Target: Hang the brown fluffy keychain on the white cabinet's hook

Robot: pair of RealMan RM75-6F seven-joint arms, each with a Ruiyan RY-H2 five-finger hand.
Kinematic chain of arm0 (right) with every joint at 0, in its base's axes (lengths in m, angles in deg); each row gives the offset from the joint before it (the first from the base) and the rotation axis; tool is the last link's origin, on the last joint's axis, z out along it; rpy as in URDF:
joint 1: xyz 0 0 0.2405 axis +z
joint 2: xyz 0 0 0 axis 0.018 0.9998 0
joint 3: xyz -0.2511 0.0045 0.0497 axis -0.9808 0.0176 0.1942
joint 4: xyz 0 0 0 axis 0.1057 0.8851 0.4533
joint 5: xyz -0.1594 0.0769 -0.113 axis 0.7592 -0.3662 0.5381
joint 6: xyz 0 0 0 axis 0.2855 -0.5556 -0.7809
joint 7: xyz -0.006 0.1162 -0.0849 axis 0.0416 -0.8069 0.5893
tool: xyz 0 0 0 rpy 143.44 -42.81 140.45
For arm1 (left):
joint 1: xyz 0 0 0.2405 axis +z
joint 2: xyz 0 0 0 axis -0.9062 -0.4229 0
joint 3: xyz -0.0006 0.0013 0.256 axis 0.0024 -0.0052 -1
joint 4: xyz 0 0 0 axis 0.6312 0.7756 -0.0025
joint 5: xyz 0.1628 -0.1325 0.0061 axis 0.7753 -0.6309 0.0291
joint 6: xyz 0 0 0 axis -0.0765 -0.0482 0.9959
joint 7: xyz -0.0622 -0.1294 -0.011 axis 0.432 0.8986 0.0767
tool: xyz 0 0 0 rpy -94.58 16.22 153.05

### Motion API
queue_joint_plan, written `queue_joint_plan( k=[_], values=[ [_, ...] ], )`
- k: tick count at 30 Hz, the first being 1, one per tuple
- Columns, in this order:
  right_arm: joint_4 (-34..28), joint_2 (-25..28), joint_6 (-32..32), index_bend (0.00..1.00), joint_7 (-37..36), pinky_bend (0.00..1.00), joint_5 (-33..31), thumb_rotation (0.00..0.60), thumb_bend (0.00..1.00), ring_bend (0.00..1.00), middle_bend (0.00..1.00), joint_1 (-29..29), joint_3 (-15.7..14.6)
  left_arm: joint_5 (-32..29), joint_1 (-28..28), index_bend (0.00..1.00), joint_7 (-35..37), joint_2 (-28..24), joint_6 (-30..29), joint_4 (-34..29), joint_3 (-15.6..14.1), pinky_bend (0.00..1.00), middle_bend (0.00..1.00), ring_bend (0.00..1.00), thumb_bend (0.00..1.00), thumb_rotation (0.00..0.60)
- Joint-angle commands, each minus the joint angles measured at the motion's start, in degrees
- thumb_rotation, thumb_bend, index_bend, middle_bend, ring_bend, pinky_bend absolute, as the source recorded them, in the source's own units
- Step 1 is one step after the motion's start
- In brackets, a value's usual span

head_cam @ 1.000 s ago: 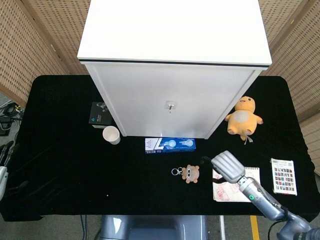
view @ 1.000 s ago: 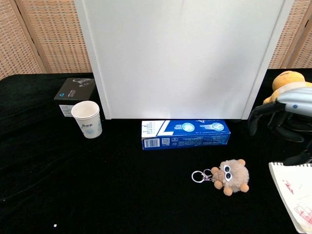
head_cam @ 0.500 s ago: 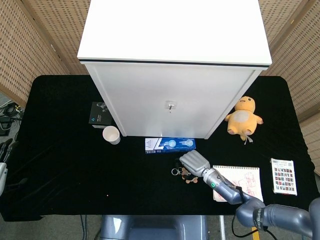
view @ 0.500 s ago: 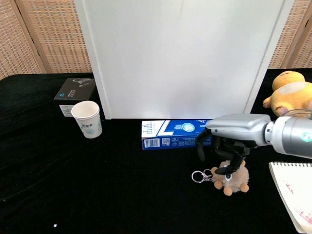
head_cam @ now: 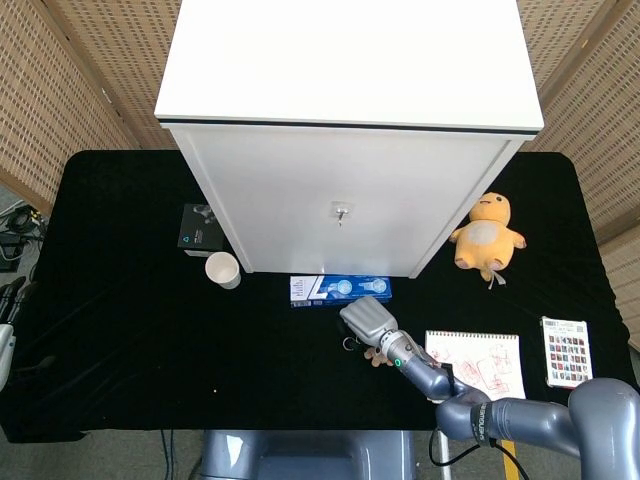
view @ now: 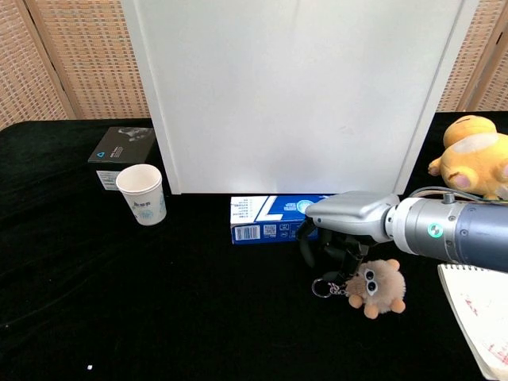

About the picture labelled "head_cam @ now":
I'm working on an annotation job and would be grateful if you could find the sticker sheet booklet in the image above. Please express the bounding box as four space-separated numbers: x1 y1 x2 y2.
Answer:
540 315 595 390

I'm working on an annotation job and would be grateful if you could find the small brown keyring toy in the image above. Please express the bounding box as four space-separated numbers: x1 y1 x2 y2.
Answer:
342 337 396 369

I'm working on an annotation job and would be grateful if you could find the blue toothpaste box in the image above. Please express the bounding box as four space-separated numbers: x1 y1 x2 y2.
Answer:
289 274 394 309

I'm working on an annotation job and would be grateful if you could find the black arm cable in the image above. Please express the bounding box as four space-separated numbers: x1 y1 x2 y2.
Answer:
427 424 532 480

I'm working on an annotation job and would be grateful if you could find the yellow plush toy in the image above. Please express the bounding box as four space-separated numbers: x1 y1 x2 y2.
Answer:
448 191 528 291

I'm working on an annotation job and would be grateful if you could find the grey robot torso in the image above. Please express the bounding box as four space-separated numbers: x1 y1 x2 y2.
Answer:
191 429 419 480

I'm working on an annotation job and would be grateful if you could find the wicker screen panel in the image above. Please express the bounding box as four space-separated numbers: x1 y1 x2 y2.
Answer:
0 0 182 217
515 0 640 354

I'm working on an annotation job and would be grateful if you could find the bundle of floor cables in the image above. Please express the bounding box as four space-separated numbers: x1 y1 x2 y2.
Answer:
0 198 50 274

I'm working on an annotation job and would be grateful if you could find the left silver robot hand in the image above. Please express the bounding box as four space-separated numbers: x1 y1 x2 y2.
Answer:
0 276 39 392

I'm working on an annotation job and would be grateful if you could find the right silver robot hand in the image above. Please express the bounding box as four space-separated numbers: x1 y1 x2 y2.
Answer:
339 295 401 351

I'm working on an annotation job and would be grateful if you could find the black tablecloth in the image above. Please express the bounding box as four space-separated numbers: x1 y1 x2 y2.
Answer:
0 149 637 444

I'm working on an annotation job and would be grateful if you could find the sketch pad with red drawings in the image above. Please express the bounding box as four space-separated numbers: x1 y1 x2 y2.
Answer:
424 329 527 401

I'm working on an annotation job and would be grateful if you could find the black product box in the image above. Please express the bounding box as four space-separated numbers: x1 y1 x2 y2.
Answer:
176 202 226 258

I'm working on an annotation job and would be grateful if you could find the white cabinet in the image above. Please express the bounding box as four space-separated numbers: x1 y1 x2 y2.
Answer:
153 0 545 280

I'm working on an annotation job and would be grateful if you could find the metal table leg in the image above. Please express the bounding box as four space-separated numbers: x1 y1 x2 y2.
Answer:
436 428 452 480

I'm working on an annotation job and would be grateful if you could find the white paper cup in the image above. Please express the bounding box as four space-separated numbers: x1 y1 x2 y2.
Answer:
204 251 243 291

